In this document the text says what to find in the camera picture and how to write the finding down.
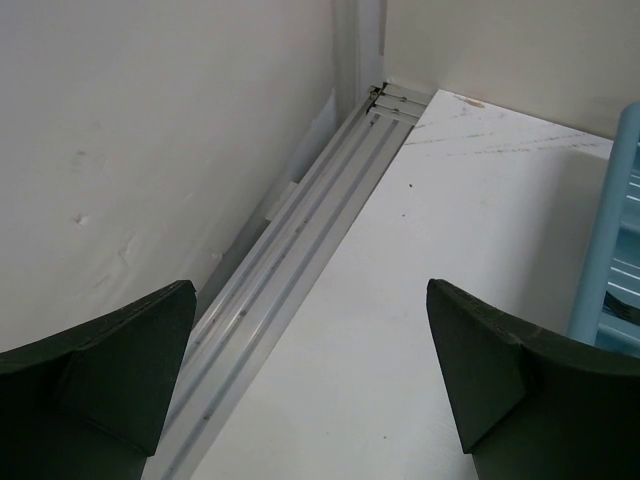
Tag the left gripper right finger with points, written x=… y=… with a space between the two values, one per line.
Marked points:
x=529 y=403

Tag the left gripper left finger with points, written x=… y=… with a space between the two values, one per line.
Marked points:
x=90 y=402

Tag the blue plastic cutlery tray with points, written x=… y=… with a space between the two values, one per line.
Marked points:
x=612 y=259

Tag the aluminium rail left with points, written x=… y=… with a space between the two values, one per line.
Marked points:
x=237 y=332

